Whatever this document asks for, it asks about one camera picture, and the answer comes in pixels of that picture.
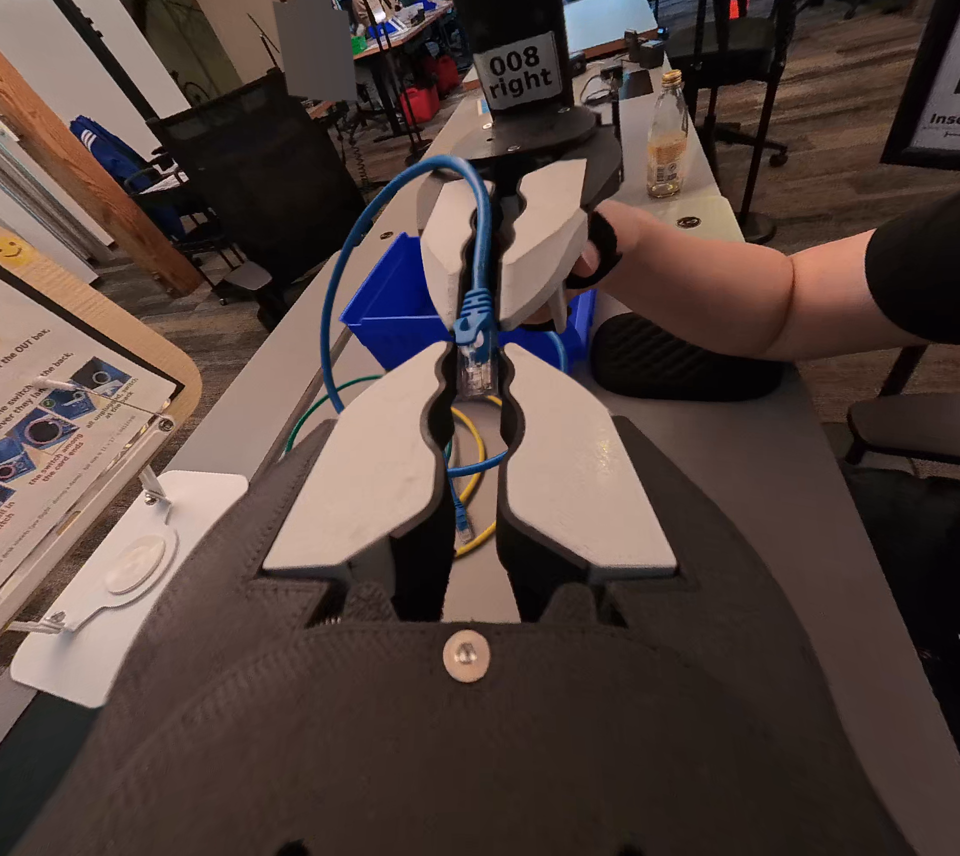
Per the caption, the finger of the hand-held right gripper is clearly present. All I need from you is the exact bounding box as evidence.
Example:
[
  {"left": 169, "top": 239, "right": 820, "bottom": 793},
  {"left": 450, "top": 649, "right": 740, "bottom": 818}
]
[
  {"left": 414, "top": 177, "right": 481, "bottom": 334},
  {"left": 495, "top": 157, "right": 591, "bottom": 334}
]

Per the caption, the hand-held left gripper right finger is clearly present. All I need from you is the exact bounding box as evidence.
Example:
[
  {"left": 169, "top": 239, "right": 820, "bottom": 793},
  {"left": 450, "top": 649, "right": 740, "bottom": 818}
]
[{"left": 495, "top": 344, "right": 680, "bottom": 583}]

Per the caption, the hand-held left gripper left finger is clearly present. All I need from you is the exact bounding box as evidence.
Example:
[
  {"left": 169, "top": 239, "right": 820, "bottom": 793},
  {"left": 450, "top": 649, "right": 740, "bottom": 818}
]
[{"left": 262, "top": 342, "right": 459, "bottom": 581}]

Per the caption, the blue ethernet cable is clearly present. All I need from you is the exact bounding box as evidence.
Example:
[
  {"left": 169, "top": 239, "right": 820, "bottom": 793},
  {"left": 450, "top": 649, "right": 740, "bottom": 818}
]
[{"left": 320, "top": 154, "right": 513, "bottom": 548}]

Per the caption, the blue plastic bin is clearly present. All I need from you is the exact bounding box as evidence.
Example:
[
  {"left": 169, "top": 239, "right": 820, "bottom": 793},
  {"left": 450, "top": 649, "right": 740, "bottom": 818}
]
[{"left": 339, "top": 231, "right": 599, "bottom": 375}]

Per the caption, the green ethernet cable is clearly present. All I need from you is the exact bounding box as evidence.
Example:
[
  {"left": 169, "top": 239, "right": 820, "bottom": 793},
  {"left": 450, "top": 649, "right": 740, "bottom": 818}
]
[{"left": 282, "top": 374, "right": 385, "bottom": 458}]

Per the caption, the yellow ethernet cable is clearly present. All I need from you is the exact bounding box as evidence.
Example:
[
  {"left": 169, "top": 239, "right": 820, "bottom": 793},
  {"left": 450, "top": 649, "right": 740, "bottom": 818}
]
[{"left": 448, "top": 392, "right": 505, "bottom": 560}]

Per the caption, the person's right forearm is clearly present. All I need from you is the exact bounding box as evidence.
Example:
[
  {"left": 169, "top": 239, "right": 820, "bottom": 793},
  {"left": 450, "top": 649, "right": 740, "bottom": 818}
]
[{"left": 660, "top": 192, "right": 960, "bottom": 364}]

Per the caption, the person's right hand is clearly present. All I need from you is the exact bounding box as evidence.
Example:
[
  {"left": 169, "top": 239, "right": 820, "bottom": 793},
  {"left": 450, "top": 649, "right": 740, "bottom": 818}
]
[{"left": 523, "top": 199, "right": 678, "bottom": 334}]

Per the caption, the grey background table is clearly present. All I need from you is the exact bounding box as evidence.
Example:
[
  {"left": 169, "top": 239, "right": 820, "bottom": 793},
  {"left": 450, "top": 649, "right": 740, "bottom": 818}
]
[{"left": 562, "top": 0, "right": 661, "bottom": 60}]

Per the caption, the glass bottle yellow label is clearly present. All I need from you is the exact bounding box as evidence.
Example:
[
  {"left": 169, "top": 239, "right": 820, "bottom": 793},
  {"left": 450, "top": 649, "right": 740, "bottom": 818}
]
[{"left": 645, "top": 69, "right": 690, "bottom": 199}]

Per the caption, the black mesh office chair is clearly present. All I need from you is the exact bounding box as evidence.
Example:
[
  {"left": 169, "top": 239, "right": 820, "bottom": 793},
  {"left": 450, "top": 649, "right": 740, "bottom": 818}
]
[{"left": 144, "top": 68, "right": 370, "bottom": 334}]

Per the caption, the grey partition panel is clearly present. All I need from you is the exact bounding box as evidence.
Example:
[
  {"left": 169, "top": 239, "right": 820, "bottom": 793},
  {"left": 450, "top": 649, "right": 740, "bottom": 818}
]
[{"left": 272, "top": 0, "right": 359, "bottom": 103}]

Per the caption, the white stand base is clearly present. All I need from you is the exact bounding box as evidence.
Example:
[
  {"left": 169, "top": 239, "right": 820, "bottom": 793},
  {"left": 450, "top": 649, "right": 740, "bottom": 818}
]
[{"left": 9, "top": 469, "right": 250, "bottom": 709}]

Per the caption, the clear poster holder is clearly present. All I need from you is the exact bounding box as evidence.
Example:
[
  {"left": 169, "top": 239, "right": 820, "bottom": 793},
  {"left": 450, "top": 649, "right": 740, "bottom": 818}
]
[{"left": 0, "top": 376, "right": 178, "bottom": 636}]

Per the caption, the instruction sheet on stand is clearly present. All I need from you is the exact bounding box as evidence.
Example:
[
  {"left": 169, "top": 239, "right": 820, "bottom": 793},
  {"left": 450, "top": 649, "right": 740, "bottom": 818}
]
[{"left": 0, "top": 224, "right": 205, "bottom": 643}]

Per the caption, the black chair seat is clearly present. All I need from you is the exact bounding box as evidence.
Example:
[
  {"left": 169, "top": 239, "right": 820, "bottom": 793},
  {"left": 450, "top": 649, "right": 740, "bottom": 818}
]
[{"left": 846, "top": 346, "right": 960, "bottom": 471}]

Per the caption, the blue jacket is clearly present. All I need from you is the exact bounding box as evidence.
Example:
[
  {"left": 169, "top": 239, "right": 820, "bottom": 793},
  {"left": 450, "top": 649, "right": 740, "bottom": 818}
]
[{"left": 69, "top": 115, "right": 186, "bottom": 244}]

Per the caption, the wooden post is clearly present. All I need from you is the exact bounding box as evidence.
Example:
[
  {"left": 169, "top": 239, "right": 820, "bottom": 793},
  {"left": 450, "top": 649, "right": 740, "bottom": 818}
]
[{"left": 0, "top": 52, "right": 205, "bottom": 300}]

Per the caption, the white sign black frame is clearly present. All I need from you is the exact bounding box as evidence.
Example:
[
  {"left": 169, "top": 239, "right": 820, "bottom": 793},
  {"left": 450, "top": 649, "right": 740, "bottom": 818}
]
[{"left": 879, "top": 8, "right": 960, "bottom": 172}]

